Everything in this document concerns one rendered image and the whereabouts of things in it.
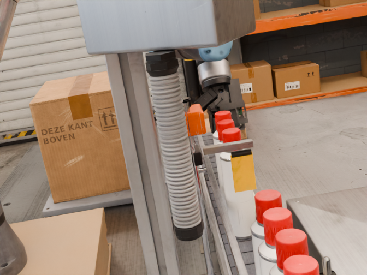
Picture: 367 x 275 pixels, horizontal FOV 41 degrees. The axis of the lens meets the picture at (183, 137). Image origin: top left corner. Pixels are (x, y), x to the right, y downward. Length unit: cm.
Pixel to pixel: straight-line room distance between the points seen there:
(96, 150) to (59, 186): 14
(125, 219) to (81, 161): 19
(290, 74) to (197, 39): 411
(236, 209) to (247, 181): 24
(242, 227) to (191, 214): 39
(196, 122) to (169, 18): 16
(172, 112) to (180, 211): 11
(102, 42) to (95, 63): 446
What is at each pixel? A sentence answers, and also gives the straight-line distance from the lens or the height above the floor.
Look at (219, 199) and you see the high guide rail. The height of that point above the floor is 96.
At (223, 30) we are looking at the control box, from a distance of 49.
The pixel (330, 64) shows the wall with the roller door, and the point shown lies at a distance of 554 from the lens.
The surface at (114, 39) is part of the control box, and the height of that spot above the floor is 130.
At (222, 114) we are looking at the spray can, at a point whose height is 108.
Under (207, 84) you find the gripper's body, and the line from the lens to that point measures 114.
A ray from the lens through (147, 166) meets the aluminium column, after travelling 66.
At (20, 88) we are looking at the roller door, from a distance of 518.
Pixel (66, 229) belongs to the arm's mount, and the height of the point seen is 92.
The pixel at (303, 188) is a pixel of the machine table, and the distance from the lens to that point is 124.
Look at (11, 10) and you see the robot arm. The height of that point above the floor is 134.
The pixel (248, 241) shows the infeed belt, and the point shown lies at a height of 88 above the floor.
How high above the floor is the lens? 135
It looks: 18 degrees down
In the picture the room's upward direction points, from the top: 9 degrees counter-clockwise
